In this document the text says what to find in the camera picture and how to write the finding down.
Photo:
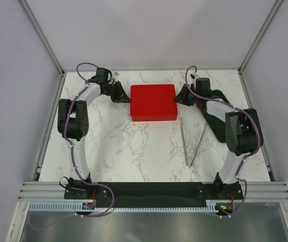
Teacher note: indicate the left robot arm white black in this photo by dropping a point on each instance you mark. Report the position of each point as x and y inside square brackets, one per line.
[73, 119]

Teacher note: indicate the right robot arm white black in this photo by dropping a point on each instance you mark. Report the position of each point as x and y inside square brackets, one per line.
[238, 128]

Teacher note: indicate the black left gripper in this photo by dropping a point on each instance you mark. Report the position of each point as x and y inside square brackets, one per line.
[119, 99]

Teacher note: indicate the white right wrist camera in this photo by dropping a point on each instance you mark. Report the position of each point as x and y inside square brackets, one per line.
[194, 75]

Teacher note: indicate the red box lid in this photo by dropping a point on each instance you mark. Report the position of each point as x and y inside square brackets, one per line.
[153, 99]

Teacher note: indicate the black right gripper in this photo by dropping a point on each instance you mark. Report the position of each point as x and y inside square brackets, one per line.
[181, 98]

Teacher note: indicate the red chocolate box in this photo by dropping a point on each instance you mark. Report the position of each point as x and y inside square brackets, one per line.
[145, 117]

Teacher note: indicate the dark green tray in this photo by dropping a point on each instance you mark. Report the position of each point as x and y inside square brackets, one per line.
[217, 126]

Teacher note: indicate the metal tweezers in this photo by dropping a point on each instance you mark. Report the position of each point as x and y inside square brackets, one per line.
[190, 147]

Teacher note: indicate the white slotted cable duct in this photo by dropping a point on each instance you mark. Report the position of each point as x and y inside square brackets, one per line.
[83, 207]

